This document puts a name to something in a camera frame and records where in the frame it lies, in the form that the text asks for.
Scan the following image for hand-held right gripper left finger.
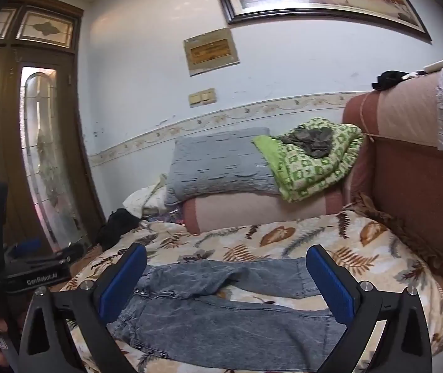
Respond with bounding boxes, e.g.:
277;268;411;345
19;243;147;373

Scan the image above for black cloth bundle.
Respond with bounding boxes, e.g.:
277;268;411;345
96;208;141;250

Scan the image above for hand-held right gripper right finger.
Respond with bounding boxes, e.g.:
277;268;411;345
306;245;434;373

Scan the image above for blue denim pants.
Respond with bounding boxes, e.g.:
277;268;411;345
107;258;348;371

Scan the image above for grey quilted pillow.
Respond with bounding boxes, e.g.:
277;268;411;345
165;127;282;205

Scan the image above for leaf print blanket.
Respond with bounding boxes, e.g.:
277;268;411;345
59;210;443;373

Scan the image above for gold wall plaque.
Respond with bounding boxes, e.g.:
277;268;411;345
183;28;240;77

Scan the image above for green patterned blanket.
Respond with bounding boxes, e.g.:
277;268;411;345
253;117;364;203

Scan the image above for white crumpled cloth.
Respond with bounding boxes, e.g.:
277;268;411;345
123;174;168;218

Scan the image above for beige light switch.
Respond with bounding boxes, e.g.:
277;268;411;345
189;88;217;107

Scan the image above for small black cloth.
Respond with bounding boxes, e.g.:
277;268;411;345
372;70;413;92

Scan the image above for dark green cloth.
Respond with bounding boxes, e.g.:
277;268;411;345
282;124;337;159

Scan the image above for wooden door with glass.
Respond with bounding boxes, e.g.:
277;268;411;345
0;0;106;265

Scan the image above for brown pink headboard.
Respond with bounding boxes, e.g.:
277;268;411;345
183;71;443;360

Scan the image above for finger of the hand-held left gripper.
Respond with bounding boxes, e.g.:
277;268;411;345
7;241;44;259
50;242;87;265

